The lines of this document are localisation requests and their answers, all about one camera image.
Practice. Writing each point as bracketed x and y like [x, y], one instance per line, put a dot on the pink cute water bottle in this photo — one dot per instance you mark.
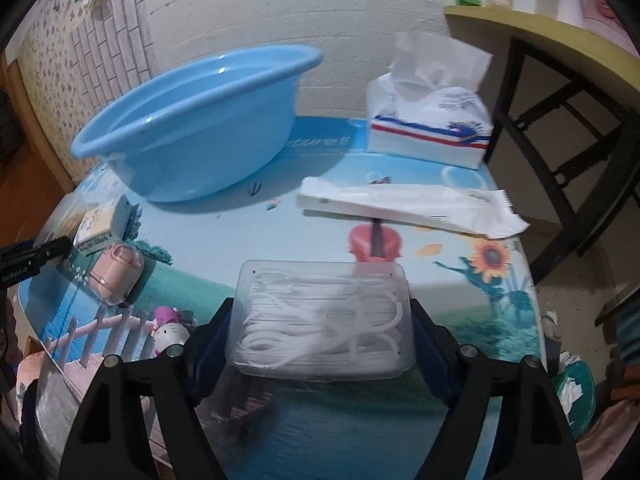
[599, 18]

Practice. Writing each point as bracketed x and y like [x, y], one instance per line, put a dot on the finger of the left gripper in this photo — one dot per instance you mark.
[59, 248]

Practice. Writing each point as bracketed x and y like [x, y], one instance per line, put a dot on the green trash bin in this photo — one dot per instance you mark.
[575, 387]

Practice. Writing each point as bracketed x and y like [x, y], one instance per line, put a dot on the pink pig-shaped case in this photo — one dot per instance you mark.
[115, 273]

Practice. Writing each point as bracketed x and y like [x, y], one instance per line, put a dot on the yellow white tissue pack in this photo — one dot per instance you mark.
[103, 225]

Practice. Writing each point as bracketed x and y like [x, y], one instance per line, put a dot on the blue plastic basin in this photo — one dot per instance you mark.
[203, 126]

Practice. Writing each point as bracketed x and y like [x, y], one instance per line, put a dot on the soft tissue pack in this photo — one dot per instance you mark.
[427, 105]

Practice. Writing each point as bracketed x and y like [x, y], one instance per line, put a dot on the white paper wrapper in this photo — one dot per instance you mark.
[442, 207]

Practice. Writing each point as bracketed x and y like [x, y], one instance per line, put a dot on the clear box of floss picks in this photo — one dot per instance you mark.
[321, 321]

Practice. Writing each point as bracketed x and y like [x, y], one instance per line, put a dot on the yellow side table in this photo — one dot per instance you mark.
[566, 139]

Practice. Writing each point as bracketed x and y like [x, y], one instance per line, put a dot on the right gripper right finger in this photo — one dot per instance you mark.
[533, 438]

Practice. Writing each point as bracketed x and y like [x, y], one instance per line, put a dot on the small green box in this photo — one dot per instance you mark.
[467, 2]

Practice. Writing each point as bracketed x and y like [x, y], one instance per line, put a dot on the Hello Kitty figurine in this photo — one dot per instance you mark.
[167, 329]

